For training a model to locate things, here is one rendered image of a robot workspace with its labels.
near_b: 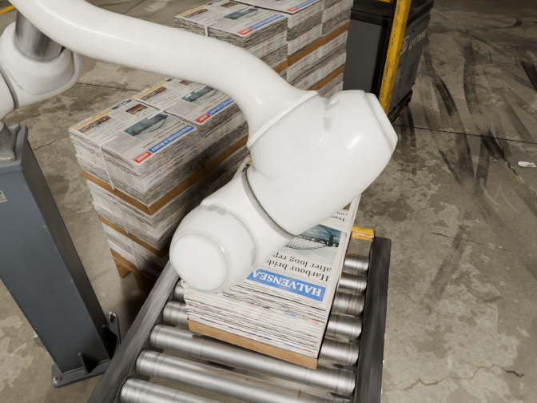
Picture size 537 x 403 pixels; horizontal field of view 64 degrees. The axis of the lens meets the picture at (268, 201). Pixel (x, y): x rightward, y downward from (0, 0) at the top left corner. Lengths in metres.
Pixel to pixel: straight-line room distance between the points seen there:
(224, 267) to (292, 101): 0.19
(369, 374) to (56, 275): 1.01
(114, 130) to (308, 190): 1.23
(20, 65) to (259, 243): 0.86
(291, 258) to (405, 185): 1.97
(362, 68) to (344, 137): 2.52
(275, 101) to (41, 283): 1.21
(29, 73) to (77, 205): 1.57
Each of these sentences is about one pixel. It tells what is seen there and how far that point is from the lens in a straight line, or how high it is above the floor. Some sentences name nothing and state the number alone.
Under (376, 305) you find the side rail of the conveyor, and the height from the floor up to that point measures 0.80.
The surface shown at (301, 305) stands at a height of 1.01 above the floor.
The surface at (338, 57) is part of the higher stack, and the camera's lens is 2.41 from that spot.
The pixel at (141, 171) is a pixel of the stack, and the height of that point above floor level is 0.80.
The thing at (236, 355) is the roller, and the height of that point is 0.80.
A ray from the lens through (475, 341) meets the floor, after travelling 2.10.
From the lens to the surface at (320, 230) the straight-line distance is 0.87.
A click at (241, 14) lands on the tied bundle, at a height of 1.06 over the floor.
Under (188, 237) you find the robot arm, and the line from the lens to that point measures 0.46.
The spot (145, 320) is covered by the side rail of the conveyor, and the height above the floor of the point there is 0.80.
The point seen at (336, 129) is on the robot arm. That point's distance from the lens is 0.44.
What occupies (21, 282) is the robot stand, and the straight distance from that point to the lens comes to 1.55.
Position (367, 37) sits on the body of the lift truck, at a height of 0.66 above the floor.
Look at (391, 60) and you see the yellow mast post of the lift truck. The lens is 2.68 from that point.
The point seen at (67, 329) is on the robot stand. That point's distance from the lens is 1.75.
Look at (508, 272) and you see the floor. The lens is 2.42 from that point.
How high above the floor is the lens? 1.64
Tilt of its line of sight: 41 degrees down
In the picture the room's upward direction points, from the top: straight up
